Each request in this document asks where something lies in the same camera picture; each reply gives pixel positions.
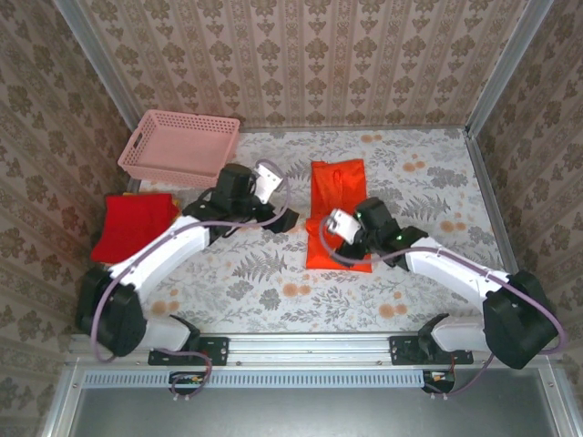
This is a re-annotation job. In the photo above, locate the orange t-shirt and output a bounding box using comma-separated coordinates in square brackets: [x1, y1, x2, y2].
[303, 158, 373, 276]

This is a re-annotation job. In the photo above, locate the pink perforated plastic basket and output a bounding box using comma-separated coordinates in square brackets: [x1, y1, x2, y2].
[117, 108, 241, 188]

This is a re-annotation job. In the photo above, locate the floral patterned tablecloth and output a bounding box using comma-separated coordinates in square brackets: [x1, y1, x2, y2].
[99, 128, 506, 333]

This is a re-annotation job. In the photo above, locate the folded red t-shirt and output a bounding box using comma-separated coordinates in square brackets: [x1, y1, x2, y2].
[89, 192, 179, 265]

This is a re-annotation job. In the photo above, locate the black controller board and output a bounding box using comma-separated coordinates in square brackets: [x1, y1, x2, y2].
[170, 371, 205, 395]
[422, 369, 457, 395]

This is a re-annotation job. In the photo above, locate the grey metal panel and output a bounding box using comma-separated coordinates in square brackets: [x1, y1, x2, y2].
[67, 386, 564, 437]

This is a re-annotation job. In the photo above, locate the aluminium side rail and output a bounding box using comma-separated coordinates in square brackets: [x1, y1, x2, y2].
[463, 129, 520, 274]

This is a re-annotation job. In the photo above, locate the aluminium mounting rail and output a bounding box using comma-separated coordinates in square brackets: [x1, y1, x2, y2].
[67, 331, 559, 371]

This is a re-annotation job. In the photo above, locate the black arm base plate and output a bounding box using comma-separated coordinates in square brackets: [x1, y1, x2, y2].
[389, 335, 475, 367]
[148, 335, 230, 367]

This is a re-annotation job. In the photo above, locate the white slotted cable duct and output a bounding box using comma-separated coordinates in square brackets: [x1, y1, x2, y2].
[84, 369, 456, 389]

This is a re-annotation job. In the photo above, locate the aluminium frame post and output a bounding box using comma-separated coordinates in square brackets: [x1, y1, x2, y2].
[465, 0, 557, 137]
[52, 0, 143, 131]

